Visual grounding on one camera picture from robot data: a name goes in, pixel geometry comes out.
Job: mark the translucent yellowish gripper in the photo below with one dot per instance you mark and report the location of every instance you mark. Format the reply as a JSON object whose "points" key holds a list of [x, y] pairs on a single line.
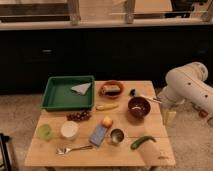
{"points": [[168, 116]]}

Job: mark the red yellow apple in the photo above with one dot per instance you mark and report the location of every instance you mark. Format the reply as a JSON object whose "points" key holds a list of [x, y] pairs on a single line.
{"points": [[107, 122]]}

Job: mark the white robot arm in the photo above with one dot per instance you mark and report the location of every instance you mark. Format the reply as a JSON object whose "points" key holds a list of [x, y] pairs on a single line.
{"points": [[187, 82]]}

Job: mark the small metal cup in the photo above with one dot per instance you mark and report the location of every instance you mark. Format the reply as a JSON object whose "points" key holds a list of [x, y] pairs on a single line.
{"points": [[117, 136]]}

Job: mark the white paper cup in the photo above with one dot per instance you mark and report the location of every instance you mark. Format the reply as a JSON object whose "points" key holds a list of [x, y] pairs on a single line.
{"points": [[69, 130]]}

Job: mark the light green plastic cup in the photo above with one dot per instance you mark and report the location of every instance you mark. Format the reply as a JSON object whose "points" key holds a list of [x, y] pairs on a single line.
{"points": [[44, 132]]}

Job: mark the dark maroon bowl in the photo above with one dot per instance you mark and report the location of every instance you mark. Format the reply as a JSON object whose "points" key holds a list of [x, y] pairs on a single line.
{"points": [[139, 107]]}

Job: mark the silver spoon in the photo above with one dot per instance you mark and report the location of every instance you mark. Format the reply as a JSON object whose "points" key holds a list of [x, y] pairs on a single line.
{"points": [[151, 99]]}

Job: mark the green cucumber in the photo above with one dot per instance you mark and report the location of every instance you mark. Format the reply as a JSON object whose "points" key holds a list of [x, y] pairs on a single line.
{"points": [[139, 141]]}

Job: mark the small dark object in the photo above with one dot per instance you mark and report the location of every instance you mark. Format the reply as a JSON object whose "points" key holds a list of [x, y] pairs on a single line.
{"points": [[132, 92]]}

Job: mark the wooden table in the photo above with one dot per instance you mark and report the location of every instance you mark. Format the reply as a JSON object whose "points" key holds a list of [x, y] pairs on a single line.
{"points": [[43, 154]]}

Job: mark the yellow banana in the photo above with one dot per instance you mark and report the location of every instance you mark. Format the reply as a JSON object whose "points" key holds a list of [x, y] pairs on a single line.
{"points": [[106, 107]]}

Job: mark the blue sponge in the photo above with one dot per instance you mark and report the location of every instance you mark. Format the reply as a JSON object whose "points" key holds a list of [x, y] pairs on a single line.
{"points": [[98, 135]]}

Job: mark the bunch of dark grapes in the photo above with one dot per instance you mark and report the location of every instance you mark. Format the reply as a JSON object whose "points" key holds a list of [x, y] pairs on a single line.
{"points": [[79, 116]]}

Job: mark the white triangular cloth piece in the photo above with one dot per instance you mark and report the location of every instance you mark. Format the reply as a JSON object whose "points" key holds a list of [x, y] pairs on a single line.
{"points": [[81, 88]]}

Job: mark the green plastic tray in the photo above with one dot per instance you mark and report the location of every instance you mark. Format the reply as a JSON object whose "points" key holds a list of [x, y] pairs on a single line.
{"points": [[58, 95]]}

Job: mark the silver metal fork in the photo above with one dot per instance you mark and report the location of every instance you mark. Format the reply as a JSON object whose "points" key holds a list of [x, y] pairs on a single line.
{"points": [[62, 151]]}

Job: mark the black stand on floor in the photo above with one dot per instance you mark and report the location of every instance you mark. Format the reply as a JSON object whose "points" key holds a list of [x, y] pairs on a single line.
{"points": [[6, 163]]}

